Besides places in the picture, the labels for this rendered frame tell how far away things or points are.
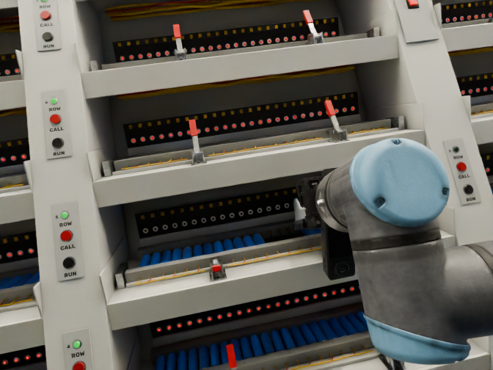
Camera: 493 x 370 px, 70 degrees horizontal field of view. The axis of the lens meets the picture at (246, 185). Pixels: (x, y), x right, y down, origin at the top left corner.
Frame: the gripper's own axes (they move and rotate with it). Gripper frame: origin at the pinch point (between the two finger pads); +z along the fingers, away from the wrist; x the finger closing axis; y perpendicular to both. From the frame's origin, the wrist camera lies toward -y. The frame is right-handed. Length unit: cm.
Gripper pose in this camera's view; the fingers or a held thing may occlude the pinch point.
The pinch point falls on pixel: (309, 225)
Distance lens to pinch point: 70.8
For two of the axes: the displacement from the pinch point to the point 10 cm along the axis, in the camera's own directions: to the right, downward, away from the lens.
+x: -9.8, 1.6, -1.2
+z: -0.9, 1.8, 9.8
